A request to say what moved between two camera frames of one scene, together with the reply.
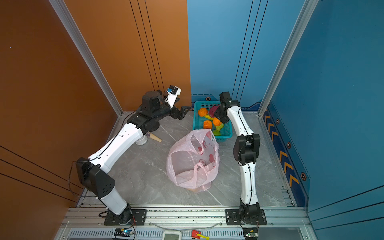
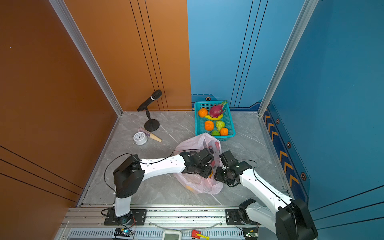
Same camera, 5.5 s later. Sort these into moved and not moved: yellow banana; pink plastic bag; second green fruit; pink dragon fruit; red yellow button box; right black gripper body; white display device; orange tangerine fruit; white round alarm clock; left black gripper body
Moved: right black gripper body; left black gripper body; pink plastic bag
Not moved: yellow banana; red yellow button box; orange tangerine fruit; second green fruit; pink dragon fruit; white display device; white round alarm clock
